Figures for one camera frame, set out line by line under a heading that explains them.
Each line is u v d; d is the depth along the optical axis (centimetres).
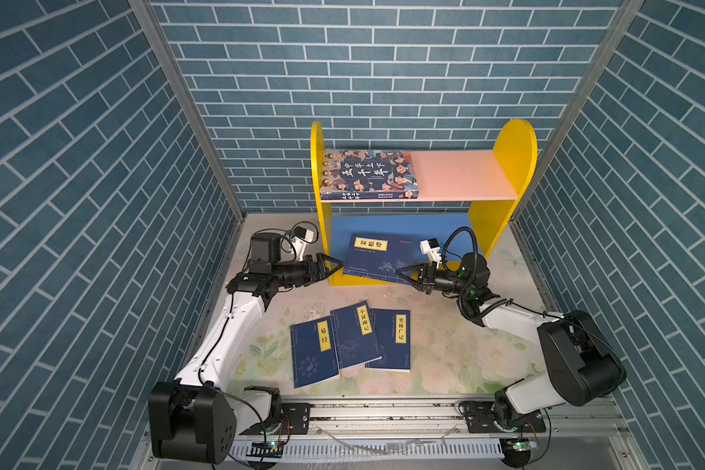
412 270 77
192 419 38
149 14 71
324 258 68
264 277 57
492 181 72
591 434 75
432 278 71
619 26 72
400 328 89
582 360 45
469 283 66
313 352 85
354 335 88
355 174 71
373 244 81
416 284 74
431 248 77
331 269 73
